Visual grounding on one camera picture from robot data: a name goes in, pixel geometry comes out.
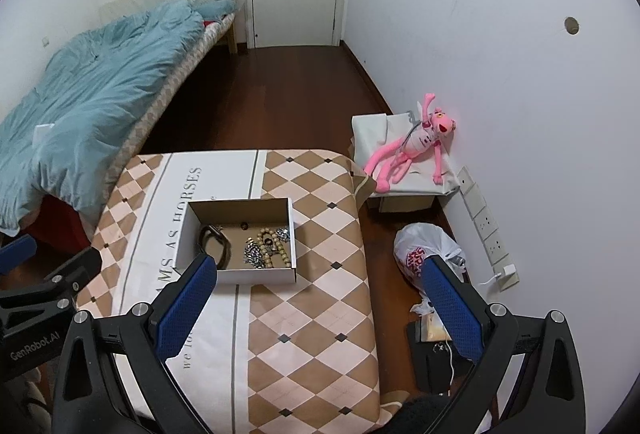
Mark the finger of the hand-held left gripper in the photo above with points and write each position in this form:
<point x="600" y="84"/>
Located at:
<point x="15" y="251"/>
<point x="75" y="271"/>

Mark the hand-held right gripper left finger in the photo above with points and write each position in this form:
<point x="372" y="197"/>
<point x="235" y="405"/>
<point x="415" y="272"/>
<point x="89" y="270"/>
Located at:
<point x="187" y="294"/>

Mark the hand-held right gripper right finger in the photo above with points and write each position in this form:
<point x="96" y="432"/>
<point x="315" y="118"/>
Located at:
<point x="450" y="309"/>

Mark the black smart band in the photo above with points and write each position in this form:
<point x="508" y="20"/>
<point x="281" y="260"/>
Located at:
<point x="220" y="244"/>

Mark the cardboard box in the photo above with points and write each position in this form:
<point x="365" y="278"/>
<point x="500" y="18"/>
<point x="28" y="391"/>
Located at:
<point x="240" y="214"/>

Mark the clear plastic packet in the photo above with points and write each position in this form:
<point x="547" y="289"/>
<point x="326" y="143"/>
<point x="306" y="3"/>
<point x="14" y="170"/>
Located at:
<point x="432" y="328"/>

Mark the black bag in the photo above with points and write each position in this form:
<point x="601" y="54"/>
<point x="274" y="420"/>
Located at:
<point x="430" y="364"/>

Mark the white plastic bag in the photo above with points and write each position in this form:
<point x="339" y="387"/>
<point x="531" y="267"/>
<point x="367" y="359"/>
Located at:
<point x="415" y="254"/>

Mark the white charger plug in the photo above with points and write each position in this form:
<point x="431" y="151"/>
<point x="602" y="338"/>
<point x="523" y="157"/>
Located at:
<point x="507" y="276"/>

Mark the checkered tablecloth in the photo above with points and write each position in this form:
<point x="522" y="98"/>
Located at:
<point x="310" y="314"/>

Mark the pink plush toy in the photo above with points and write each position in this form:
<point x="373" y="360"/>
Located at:
<point x="415" y="143"/>

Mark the blue duvet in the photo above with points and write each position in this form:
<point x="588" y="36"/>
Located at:
<point x="100" y="88"/>

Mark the bed with patterned mattress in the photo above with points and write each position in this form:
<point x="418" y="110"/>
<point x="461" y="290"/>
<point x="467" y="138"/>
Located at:
<point x="165" y="93"/>

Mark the white wall socket row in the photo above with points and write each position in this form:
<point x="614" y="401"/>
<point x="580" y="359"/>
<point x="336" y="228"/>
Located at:
<point x="482" y="219"/>

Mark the round wall hole cover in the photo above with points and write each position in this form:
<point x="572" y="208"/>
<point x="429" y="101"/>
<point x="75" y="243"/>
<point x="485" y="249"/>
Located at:
<point x="571" y="25"/>

